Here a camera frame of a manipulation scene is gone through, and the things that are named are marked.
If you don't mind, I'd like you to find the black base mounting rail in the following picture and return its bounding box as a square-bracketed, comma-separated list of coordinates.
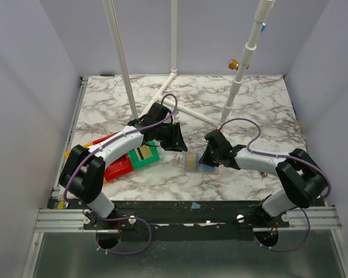
[84, 201, 289, 242]

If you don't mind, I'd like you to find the yellow plastic bin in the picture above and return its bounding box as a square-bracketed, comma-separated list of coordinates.
[64, 142, 93, 160]

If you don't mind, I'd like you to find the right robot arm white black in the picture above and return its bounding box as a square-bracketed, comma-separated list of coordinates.
[199, 129, 331, 227]

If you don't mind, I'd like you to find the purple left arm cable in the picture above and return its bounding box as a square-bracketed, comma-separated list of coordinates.
[63, 93, 179, 255]

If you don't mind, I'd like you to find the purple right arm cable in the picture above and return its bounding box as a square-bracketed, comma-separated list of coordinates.
[219, 118, 333, 252]

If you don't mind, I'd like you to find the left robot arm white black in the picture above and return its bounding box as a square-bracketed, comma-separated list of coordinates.
[59, 103, 187, 229]

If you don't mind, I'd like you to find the green plastic bin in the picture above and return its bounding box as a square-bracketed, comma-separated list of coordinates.
[127, 141, 160, 170]

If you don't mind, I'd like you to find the beige card holder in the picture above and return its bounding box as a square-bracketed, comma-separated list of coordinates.
[182, 152, 219, 175]

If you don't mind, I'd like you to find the orange knob on pipe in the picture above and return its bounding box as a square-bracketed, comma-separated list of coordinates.
[228, 59, 240, 71]

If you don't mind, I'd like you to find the aluminium extrusion rail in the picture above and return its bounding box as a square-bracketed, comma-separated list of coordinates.
[34, 76, 89, 233]

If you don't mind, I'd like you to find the white PVC pipe frame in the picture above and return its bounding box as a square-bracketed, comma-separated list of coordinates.
[103, 0, 276, 130]

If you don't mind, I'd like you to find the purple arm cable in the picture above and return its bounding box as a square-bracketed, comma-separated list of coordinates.
[219, 118, 333, 252]
[63, 93, 179, 255]

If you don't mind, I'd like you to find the red plastic bin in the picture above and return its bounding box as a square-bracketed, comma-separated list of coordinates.
[91, 133, 134, 182]

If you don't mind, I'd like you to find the gold card in holder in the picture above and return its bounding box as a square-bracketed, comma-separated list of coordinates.
[184, 152, 198, 172]

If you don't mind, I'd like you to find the gold credit card in bin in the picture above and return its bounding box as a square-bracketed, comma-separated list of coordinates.
[135, 145, 152, 161]

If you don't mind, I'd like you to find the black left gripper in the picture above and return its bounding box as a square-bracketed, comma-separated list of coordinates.
[155, 122, 188, 153]

